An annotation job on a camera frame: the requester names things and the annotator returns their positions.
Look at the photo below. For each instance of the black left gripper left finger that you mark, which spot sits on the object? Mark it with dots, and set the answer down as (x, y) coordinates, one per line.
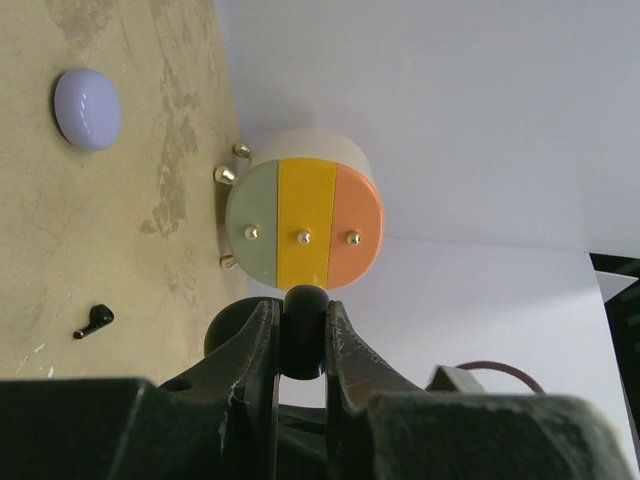
(216, 420)

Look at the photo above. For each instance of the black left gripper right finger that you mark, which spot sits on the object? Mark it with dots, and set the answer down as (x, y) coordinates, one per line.
(379, 425)

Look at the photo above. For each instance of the purple round earbud charging case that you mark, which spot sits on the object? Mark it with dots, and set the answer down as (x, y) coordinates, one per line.
(87, 109)

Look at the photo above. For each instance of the black earbud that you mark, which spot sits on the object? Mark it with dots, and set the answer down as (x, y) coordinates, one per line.
(99, 317)

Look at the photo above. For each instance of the cylindrical three-drawer storage box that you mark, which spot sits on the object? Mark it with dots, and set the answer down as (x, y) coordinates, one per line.
(305, 211)

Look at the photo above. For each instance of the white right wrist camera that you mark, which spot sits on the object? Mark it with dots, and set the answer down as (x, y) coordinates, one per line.
(446, 379)

